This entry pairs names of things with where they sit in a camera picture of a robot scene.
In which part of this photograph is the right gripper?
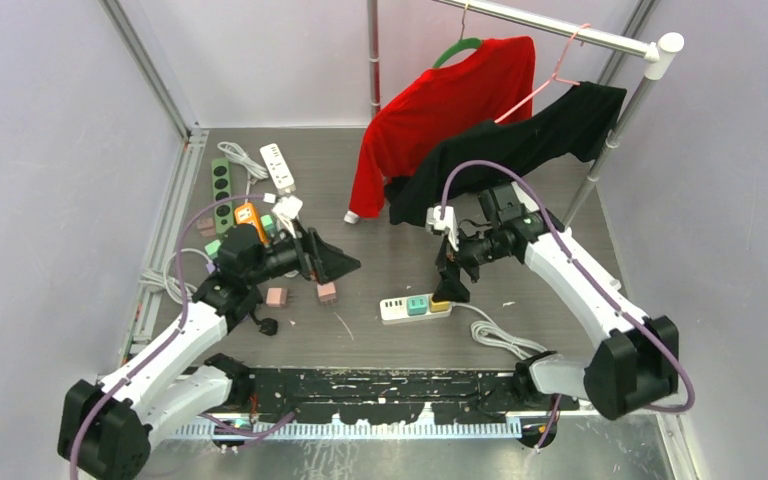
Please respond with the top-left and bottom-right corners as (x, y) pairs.
(432, 224), (512, 303)

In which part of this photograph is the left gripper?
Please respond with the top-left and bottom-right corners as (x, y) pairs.
(245, 220), (360, 288)

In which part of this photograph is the yellow plug adapter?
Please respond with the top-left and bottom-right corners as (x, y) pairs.
(428, 298), (451, 314)

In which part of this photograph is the white power strip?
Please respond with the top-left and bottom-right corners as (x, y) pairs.
(379, 294), (452, 325)

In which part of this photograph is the pink plug adapter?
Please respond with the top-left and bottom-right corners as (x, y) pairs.
(265, 287), (289, 308)
(195, 218), (217, 238)

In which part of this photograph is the orange power strip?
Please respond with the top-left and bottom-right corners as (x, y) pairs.
(233, 202), (269, 245)

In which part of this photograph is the white strip with USB ports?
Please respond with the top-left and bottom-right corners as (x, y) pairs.
(259, 143), (296, 194)

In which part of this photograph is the teal green plug adapter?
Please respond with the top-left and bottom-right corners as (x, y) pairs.
(204, 239), (221, 260)

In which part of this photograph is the green power strip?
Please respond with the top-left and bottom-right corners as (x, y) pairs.
(211, 157), (234, 237)

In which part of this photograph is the white cable back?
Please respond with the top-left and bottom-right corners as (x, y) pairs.
(216, 140), (271, 203)

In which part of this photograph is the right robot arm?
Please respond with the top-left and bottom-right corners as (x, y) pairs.
(426, 185), (680, 420)

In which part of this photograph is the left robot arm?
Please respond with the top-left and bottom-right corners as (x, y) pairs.
(57, 220), (361, 479)

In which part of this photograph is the black shirt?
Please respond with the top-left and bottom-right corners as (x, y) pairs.
(386, 82), (627, 227)

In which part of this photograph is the red shirt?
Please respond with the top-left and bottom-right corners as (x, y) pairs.
(344, 36), (536, 224)

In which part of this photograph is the green hanger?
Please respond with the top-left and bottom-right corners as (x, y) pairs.
(432, 0), (483, 69)

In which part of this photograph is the pink hanger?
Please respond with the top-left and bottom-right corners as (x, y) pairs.
(494, 23), (591, 124)

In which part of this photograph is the metal clothes rack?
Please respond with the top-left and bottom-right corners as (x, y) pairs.
(344, 0), (685, 227)

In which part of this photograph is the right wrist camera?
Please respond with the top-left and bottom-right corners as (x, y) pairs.
(425, 205), (459, 252)

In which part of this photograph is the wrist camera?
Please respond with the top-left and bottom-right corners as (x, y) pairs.
(425, 205), (459, 252)
(271, 195), (303, 238)

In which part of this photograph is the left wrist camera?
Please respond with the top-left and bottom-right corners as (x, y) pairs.
(271, 195), (303, 238)

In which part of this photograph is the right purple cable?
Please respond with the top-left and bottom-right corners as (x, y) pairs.
(439, 160), (697, 452)

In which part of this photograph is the purple cable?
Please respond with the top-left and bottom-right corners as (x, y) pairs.
(439, 160), (697, 452)
(69, 192), (302, 480)

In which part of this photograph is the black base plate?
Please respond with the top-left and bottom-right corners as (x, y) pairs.
(208, 367), (551, 425)

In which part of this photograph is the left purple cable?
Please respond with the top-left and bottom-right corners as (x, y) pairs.
(69, 192), (302, 480)

